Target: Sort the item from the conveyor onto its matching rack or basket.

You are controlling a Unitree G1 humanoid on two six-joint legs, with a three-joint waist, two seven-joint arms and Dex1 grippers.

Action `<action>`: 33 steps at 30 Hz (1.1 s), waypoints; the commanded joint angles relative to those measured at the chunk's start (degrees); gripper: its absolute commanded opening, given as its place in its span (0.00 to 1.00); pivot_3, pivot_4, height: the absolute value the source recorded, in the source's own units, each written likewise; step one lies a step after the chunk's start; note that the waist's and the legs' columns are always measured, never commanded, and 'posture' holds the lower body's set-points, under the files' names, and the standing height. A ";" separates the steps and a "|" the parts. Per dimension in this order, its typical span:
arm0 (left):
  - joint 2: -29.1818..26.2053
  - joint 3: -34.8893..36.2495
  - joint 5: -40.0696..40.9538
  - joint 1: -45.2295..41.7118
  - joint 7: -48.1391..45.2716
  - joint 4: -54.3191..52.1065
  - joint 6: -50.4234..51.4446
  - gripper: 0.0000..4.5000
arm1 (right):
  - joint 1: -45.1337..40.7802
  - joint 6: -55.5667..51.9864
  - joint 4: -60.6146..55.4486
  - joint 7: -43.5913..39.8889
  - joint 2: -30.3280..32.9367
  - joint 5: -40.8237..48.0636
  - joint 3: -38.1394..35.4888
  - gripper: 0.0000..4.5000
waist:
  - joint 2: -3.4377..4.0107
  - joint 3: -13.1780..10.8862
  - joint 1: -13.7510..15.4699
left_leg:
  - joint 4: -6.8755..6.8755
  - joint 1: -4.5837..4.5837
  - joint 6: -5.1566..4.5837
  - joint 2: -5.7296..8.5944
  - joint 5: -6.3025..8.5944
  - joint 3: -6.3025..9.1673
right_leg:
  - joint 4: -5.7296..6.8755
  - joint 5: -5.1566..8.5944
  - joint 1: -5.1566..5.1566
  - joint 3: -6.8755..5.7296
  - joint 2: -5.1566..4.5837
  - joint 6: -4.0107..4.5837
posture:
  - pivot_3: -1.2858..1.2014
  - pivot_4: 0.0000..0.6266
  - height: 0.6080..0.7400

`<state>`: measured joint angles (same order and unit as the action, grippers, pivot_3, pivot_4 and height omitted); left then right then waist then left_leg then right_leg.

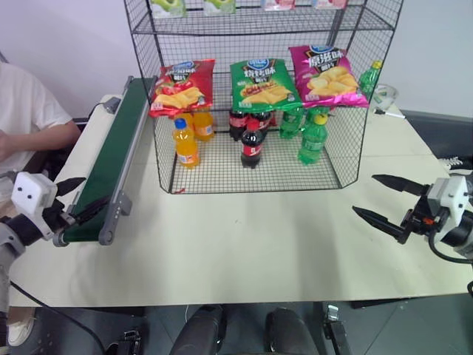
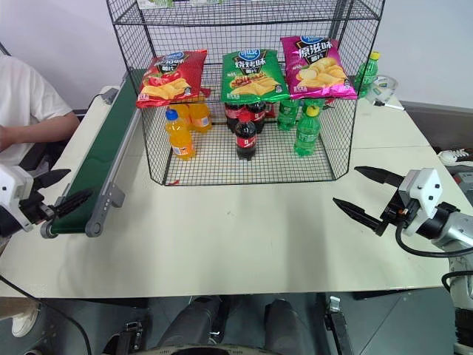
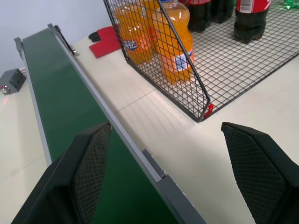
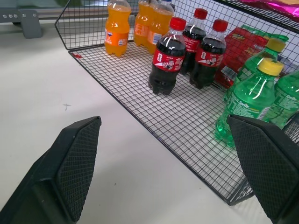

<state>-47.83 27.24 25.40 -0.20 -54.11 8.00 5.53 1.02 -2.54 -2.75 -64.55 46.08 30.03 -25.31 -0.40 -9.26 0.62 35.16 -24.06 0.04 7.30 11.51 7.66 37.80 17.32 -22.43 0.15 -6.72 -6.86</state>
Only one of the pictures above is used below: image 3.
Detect black round object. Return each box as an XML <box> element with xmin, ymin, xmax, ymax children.
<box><xmin>88</xmin><ymin>31</ymin><xmax>100</xmax><ymax>43</ymax></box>

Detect grey control box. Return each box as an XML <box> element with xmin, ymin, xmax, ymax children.
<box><xmin>0</xmin><ymin>69</ymin><xmax>27</xmax><ymax>95</ymax></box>

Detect green conveyor belt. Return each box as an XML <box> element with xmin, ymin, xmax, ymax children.
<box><xmin>14</xmin><ymin>23</ymin><xmax>207</xmax><ymax>224</ymax></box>

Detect dark cola bottle red label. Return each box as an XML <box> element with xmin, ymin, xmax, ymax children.
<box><xmin>185</xmin><ymin>0</ymin><xmax>213</xmax><ymax>33</ymax></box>
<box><xmin>211</xmin><ymin>0</ymin><xmax>235</xmax><ymax>24</ymax></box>
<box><xmin>234</xmin><ymin>0</ymin><xmax>272</xmax><ymax>44</ymax></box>

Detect green plastic bottle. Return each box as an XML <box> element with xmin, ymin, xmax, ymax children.
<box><xmin>284</xmin><ymin>0</ymin><xmax>299</xmax><ymax>10</ymax></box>

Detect orange soda bottle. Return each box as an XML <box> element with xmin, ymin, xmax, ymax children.
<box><xmin>153</xmin><ymin>0</ymin><xmax>195</xmax><ymax>85</ymax></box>
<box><xmin>114</xmin><ymin>0</ymin><xmax>162</xmax><ymax>66</ymax></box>

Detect red clip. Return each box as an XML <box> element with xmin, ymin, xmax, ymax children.
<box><xmin>202</xmin><ymin>104</ymin><xmax>214</xmax><ymax>119</ymax></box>

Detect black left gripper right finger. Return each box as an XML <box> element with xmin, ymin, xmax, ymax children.
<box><xmin>221</xmin><ymin>122</ymin><xmax>299</xmax><ymax>224</ymax></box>

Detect red cloth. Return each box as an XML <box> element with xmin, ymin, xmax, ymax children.
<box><xmin>89</xmin><ymin>26</ymin><xmax>122</xmax><ymax>58</ymax></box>

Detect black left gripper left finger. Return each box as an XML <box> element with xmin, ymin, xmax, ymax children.
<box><xmin>11</xmin><ymin>121</ymin><xmax>112</xmax><ymax>224</ymax></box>

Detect black wire basket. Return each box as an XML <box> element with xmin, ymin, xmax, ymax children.
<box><xmin>103</xmin><ymin>0</ymin><xmax>299</xmax><ymax>123</ymax></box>

